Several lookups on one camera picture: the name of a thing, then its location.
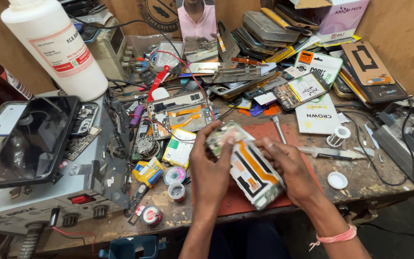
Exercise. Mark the round metal speaker part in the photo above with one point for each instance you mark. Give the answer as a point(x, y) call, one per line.
point(146, 147)

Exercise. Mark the phone with orange strips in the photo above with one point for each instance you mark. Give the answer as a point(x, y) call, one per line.
point(252, 169)

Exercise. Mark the opened phone with white battery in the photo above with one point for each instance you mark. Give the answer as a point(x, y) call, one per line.
point(302, 90)

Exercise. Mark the yellow blue tape roll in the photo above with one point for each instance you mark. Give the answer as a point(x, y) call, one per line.
point(148, 172)

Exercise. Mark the grey hot air rework station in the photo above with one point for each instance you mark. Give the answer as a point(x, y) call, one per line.
point(84, 187)

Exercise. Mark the clear plastic box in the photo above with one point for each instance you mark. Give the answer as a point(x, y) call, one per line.
point(169, 55)

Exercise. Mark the white round cap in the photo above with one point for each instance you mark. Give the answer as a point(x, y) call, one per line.
point(337, 180)

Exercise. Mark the grey metal machine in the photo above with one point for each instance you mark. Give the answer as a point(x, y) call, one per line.
point(404, 144)

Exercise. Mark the black flat packet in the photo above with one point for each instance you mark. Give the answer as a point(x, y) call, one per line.
point(386, 93)

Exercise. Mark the large white plastic bottle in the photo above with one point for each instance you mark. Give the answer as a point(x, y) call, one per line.
point(59, 46)

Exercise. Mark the clear flux syringe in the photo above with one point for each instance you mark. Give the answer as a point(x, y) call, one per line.
point(329, 153)

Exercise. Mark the bare phone circuit board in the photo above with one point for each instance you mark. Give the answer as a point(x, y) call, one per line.
point(83, 143)

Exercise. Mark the grey solder wick spool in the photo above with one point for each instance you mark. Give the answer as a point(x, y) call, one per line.
point(174, 175)

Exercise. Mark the black phone side strip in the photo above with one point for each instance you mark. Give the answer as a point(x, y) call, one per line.
point(137, 199)

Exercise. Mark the red work mat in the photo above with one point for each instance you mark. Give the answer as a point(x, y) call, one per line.
point(235, 201)

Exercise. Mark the beige bench power supply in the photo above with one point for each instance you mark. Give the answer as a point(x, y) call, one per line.
point(111, 46)

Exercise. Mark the opened phone with orange flex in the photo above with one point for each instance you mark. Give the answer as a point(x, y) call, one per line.
point(178, 115)

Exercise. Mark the small white capped jar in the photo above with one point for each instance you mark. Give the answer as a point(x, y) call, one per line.
point(176, 192)

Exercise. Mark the white purple carton box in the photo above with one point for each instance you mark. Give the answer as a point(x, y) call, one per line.
point(343, 18)

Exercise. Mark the person's left hand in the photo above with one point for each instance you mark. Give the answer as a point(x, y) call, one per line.
point(208, 172)

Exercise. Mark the blue plastic card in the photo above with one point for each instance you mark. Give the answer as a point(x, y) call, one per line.
point(257, 109)

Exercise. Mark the white yellow phone battery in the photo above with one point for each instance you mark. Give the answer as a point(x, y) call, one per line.
point(178, 147)

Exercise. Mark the white paper packet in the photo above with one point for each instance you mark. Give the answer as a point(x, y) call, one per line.
point(318, 117)

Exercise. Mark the small rectangular mirror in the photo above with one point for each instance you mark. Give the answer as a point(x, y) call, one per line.
point(197, 25)

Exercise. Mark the pink thread wristband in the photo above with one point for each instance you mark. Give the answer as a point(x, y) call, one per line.
point(338, 237)

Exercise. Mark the phone frame with camera module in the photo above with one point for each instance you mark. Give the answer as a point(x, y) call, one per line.
point(86, 118)

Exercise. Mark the blue plastic holder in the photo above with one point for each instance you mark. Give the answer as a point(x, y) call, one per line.
point(131, 248)

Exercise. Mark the stack of phones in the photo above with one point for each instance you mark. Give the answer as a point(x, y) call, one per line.
point(264, 32)

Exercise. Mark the brown card with black frame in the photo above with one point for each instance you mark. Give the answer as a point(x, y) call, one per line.
point(367, 63)

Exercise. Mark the red solder wick spool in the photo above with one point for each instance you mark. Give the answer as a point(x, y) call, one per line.
point(152, 216)

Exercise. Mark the metal tweezers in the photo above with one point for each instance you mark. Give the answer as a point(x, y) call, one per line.
point(279, 128)

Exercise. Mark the person's right hand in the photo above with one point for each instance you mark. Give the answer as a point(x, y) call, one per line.
point(297, 176)

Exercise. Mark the black display panel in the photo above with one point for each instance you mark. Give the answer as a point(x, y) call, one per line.
point(228, 41)

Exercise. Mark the metal board holder jig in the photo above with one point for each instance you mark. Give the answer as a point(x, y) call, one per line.
point(237, 73)

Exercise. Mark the black phone with dark screen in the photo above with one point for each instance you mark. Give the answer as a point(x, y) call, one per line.
point(31, 140)

